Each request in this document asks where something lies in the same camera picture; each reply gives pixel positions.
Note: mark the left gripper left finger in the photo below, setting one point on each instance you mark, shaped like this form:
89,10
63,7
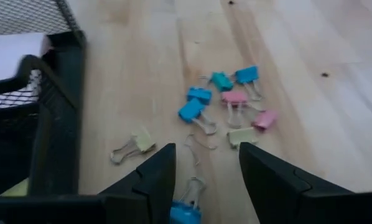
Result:
155,186

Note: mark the yellow binder clip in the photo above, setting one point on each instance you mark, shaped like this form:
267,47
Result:
242,137
144,141

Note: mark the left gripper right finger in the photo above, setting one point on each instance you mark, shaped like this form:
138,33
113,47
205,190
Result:
273,186

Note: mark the pink sticky note pad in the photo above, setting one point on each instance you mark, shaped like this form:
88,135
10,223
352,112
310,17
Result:
12,53

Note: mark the black mesh desk organizer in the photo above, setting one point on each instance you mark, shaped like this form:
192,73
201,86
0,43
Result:
58,124

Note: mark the teal binder clip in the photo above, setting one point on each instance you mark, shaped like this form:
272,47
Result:
221,81

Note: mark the small black debris bit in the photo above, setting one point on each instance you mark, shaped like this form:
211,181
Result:
231,2
324,74

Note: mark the blue binder clip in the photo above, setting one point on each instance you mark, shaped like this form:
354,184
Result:
200,94
190,110
246,74
184,214

